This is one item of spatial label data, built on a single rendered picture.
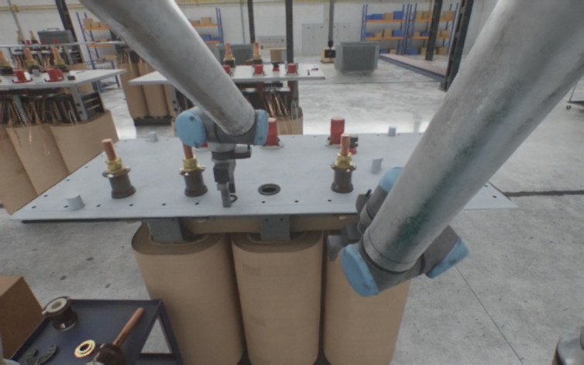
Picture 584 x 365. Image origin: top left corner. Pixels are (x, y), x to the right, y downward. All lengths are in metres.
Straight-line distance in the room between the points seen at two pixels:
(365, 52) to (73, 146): 11.60
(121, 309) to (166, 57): 1.20
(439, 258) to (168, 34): 0.55
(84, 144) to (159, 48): 2.95
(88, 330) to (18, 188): 2.74
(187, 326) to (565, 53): 1.61
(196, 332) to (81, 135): 2.26
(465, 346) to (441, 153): 2.22
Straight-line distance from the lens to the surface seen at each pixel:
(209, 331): 1.67
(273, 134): 1.45
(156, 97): 7.04
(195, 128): 0.78
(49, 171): 3.71
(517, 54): 0.30
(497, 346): 2.61
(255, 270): 1.32
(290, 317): 1.54
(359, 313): 1.56
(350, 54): 13.22
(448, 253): 0.60
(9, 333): 1.88
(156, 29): 0.44
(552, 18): 0.29
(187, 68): 0.50
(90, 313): 1.56
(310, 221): 1.31
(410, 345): 2.38
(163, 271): 1.42
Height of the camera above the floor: 1.90
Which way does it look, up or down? 28 degrees down
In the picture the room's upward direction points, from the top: 1 degrees counter-clockwise
